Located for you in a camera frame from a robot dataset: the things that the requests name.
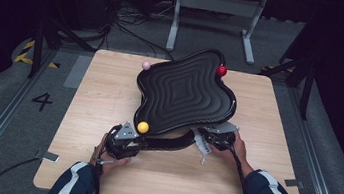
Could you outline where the yellow black hazard tape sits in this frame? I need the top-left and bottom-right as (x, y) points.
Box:
(12, 37), (64, 70)

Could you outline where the person's left hand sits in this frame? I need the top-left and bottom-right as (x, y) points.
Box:
(88, 131), (135, 180)

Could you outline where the yellow ball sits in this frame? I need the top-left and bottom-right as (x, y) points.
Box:
(136, 120), (151, 135)

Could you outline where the tangle of black floor cables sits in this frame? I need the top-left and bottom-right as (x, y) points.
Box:
(97, 0), (181, 61)

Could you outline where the white patterned cloth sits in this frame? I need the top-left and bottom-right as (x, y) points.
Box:
(187, 126), (216, 167)

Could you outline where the pink ball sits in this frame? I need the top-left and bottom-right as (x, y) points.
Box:
(140, 60), (152, 72)

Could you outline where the grey metal table frame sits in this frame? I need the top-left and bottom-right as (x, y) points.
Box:
(165, 0), (268, 66)

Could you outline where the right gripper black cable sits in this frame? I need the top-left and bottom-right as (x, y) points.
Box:
(222, 144), (259, 194)

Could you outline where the black wavy tray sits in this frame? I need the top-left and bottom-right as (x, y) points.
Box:
(127, 40), (244, 163)

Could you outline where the black floor cable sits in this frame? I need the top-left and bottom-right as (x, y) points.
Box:
(0, 152), (43, 194)

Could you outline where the person's right hand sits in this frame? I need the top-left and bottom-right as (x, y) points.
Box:
(205, 127), (254, 177)

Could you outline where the red ball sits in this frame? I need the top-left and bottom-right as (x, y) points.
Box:
(215, 64), (229, 78)

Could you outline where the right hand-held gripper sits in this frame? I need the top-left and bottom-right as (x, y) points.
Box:
(195, 118), (242, 154)

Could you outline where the black tripod stand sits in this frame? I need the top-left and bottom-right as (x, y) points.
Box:
(253, 47), (318, 121)
(26, 14), (98, 87)

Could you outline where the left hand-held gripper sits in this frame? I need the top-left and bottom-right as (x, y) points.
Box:
(102, 118), (152, 164)

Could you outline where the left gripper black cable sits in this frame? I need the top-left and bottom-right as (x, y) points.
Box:
(90, 137), (109, 194)

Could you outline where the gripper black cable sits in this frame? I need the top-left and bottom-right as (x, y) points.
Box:
(90, 137), (109, 194)
(222, 144), (259, 194)

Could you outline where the grey tape piece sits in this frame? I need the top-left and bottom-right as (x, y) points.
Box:
(34, 149), (62, 165)
(283, 177), (305, 190)

